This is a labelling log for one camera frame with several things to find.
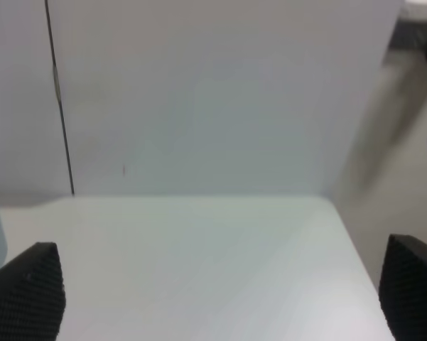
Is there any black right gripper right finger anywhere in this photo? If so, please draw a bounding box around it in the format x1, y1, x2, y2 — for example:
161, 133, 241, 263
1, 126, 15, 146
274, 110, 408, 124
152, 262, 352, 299
378, 234, 427, 340

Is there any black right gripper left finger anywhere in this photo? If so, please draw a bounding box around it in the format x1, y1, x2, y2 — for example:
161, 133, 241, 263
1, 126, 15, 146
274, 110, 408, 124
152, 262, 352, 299
0, 242, 66, 340

